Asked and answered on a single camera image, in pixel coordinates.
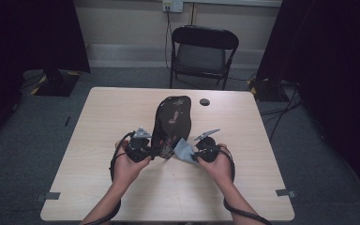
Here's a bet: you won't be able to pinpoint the person's right hand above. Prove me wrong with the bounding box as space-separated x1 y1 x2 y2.
196 142 234 189

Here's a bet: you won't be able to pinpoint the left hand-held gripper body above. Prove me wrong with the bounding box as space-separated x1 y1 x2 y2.
125 126 155 164

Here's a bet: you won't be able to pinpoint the black stand base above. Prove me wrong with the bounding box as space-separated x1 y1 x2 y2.
31 68 82 98
248 78 283 103

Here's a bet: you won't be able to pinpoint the white wall socket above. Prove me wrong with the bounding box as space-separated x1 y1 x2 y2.
162 0 185 14

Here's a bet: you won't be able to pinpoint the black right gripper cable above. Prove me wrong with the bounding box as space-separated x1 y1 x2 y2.
217 145 274 225

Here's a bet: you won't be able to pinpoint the black folding chair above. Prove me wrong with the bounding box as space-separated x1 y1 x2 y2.
169 25 240 91

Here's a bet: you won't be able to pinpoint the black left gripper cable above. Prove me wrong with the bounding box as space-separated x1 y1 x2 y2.
83 130 137 225

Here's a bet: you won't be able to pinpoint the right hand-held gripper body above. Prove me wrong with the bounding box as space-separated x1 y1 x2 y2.
193 127 222 164

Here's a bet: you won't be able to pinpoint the person's left hand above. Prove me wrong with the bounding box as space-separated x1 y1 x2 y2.
112 139 153 189

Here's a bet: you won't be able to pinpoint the light blue cloth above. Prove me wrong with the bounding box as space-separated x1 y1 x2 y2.
172 138 200 165

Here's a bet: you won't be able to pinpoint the dark curtain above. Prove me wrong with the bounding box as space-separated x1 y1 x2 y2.
0 0 91 148
256 0 360 203

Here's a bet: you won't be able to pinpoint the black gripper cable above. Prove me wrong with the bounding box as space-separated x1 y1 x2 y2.
217 145 274 225
83 130 137 225

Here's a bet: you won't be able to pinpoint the black wall socket cable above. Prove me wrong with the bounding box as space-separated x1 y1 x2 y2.
164 8 173 73

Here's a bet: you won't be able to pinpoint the black floor cables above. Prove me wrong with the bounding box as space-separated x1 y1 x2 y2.
259 80 304 143

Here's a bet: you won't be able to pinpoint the grey tape strip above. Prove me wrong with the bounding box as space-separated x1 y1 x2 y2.
35 191 61 203
275 188 297 199

